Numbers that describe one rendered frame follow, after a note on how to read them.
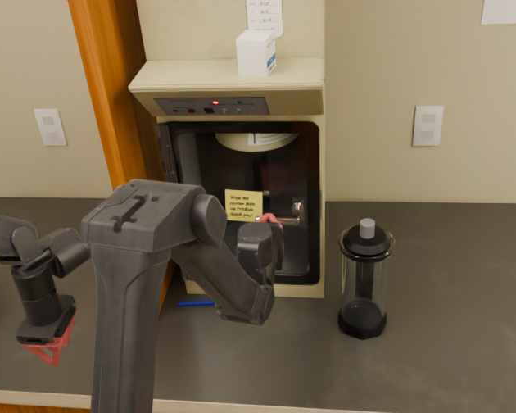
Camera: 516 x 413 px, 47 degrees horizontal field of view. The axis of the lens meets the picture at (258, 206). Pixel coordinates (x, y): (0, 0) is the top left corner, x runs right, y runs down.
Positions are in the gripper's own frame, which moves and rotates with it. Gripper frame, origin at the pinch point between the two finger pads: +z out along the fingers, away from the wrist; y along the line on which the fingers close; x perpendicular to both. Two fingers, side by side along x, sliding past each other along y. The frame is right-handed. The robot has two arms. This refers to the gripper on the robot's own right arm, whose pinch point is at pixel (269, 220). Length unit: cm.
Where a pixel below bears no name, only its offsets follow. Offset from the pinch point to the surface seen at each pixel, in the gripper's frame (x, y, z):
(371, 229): -19.9, -0.2, -2.5
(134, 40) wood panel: 26.1, 32.0, 15.0
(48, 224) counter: 68, -25, 32
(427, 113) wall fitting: -36, 0, 49
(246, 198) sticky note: 4.9, 2.2, 4.3
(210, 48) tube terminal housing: 8.9, 33.2, 5.2
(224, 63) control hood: 6.1, 31.2, 2.9
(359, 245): -17.6, -2.3, -4.6
